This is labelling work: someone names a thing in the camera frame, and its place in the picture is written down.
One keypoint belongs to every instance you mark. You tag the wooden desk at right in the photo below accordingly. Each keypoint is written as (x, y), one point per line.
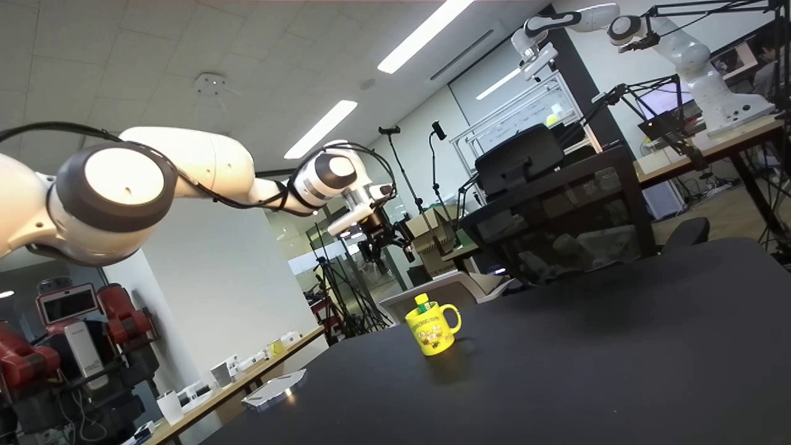
(668, 165)

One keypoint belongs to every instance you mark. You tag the green yellow glue stick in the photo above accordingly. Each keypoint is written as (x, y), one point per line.
(421, 302)

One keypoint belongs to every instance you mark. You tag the black office chair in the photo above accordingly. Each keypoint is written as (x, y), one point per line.
(517, 159)

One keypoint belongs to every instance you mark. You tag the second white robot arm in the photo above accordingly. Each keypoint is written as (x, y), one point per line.
(721, 110)

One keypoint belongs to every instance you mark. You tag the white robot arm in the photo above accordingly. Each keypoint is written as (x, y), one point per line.
(103, 201)

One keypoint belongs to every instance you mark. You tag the red black robot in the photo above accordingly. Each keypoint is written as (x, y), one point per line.
(75, 381)

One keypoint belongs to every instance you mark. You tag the white paper tray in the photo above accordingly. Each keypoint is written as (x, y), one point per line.
(275, 389)

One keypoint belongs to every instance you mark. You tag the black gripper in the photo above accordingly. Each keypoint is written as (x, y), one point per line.
(378, 232)

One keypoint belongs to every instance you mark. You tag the wooden side table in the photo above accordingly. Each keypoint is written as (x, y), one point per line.
(169, 432)

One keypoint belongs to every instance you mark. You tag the black shelf rack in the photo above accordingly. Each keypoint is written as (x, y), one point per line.
(585, 213)

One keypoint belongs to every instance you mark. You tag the yellow cup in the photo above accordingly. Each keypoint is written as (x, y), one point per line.
(433, 328)

